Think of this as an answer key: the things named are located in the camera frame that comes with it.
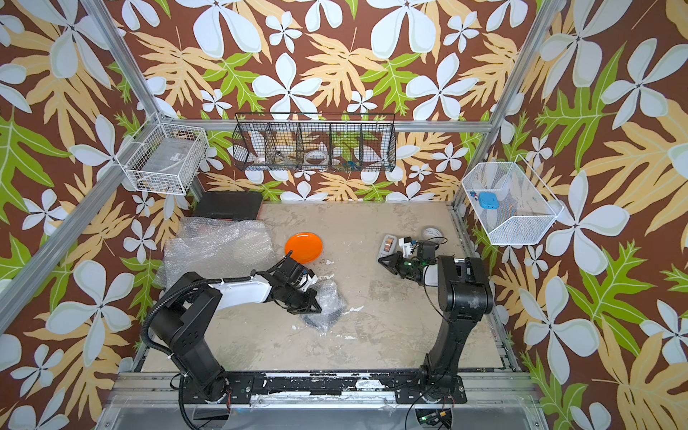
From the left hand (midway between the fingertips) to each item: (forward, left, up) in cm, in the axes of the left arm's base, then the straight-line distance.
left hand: (323, 307), depth 89 cm
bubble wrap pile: (+24, +43, 0) cm, 49 cm away
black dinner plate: (-3, -3, +1) cm, 4 cm away
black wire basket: (+52, +4, +30) cm, 60 cm away
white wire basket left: (+36, +52, +33) cm, 72 cm away
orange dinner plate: (+24, +7, -1) cm, 26 cm away
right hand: (+18, -20, +2) cm, 27 cm away
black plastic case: (+47, +42, 0) cm, 63 cm away
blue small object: (+27, -54, +25) cm, 65 cm away
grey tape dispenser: (+24, -24, +3) cm, 34 cm away
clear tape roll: (+32, -43, +1) cm, 54 cm away
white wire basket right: (+18, -60, +30) cm, 70 cm away
